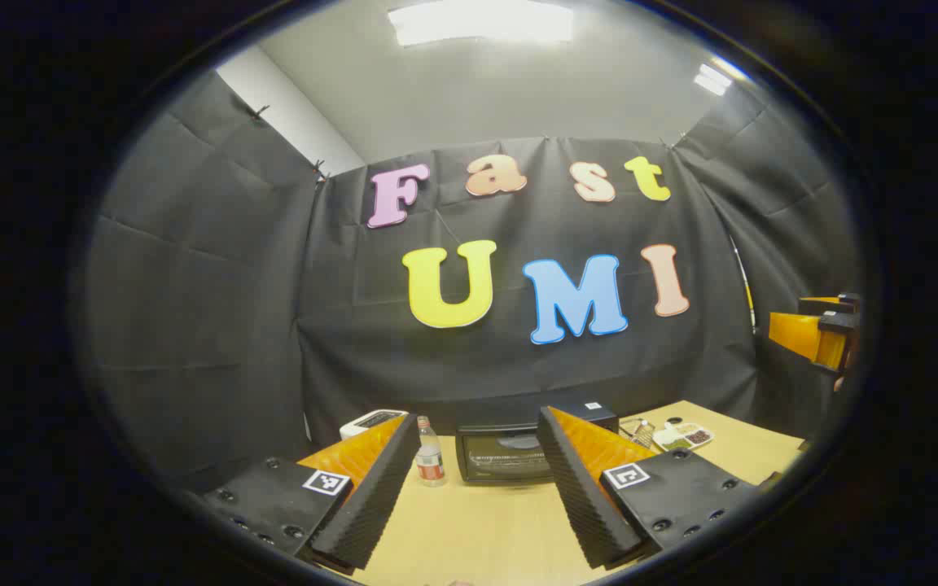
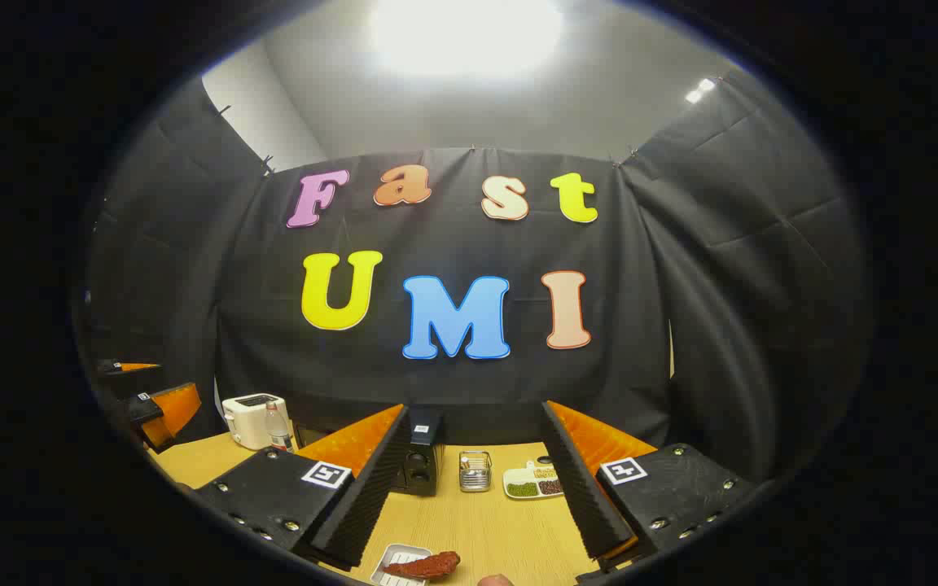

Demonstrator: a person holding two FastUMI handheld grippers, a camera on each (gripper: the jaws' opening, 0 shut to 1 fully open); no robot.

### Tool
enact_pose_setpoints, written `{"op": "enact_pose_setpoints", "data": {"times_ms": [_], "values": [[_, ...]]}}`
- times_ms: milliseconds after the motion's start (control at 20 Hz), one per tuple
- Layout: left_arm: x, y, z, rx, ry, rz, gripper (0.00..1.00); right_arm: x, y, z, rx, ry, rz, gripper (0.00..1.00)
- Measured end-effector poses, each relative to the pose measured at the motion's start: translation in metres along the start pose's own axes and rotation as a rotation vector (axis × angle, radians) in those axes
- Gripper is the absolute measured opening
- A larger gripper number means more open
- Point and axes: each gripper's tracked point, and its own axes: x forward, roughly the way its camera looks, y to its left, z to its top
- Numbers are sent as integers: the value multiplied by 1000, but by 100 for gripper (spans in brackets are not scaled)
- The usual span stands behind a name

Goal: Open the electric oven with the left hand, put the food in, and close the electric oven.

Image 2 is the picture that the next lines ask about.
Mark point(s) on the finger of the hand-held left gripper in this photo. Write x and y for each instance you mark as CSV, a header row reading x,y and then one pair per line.
x,y
123,370
168,411

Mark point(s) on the large ceiling light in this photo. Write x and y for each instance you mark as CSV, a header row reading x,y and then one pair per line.
x,y
469,37

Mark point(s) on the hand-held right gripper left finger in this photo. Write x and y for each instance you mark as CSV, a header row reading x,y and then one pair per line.
x,y
371,496

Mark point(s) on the clear plastic bottle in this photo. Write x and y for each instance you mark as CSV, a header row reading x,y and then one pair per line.
x,y
277,427

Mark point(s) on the white toaster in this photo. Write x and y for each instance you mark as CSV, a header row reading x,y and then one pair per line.
x,y
245,423

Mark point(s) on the white rectangular tray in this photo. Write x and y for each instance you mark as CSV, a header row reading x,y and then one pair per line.
x,y
392,561

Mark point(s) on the black electric oven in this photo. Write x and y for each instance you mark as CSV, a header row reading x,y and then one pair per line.
x,y
428,456

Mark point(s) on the black backdrop cloth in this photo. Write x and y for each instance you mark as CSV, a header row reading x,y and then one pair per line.
x,y
453,391

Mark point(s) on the white divided plate with beans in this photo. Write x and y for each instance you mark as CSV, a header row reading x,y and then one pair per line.
x,y
530,487

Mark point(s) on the small ceiling light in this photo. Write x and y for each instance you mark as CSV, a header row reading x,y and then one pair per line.
x,y
701,89

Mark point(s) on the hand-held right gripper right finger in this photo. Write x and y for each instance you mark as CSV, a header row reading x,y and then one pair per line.
x,y
587,488

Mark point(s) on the red meat piece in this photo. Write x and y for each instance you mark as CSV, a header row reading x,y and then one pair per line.
x,y
436,563

